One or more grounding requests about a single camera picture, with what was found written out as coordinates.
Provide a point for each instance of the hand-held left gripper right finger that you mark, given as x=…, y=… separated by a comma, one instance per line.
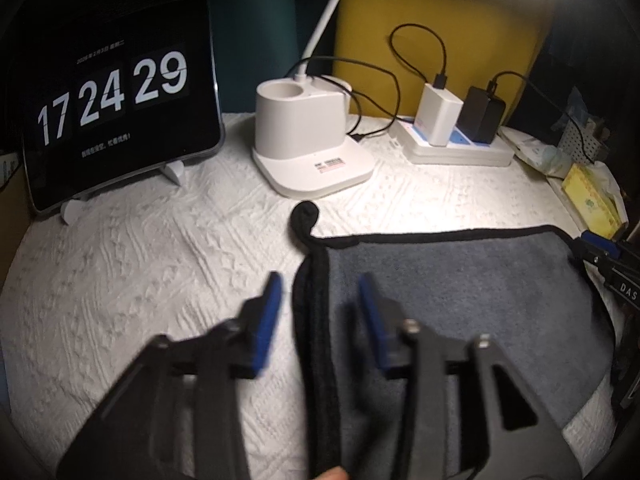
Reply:
x=372, y=317

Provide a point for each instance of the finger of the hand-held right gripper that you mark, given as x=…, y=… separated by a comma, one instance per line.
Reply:
x=597, y=250

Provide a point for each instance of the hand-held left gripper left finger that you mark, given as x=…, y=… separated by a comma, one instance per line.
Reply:
x=267, y=310

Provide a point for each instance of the grey towel with black edge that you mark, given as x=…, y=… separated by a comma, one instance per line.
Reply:
x=450, y=280

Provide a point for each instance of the yellow tissue box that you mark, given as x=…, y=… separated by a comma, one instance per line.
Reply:
x=592, y=200

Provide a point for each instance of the white textured table cover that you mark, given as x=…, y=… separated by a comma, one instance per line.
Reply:
x=190, y=260

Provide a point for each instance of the white mesh organizer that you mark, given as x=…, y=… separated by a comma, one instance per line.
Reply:
x=582, y=135

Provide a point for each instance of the clear plastic packet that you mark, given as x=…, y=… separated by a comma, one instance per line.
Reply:
x=532, y=150

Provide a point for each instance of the white tablet stand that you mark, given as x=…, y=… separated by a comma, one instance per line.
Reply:
x=170, y=172

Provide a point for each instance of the white power strip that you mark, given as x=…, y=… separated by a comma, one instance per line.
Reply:
x=457, y=147

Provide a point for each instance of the black charger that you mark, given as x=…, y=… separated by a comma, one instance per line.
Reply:
x=481, y=112

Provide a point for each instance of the white desk lamp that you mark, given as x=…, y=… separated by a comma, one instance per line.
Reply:
x=310, y=130

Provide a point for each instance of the white charger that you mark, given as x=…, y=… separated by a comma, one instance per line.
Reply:
x=440, y=112

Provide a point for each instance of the tablet with clock display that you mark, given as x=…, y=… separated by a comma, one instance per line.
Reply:
x=117, y=95

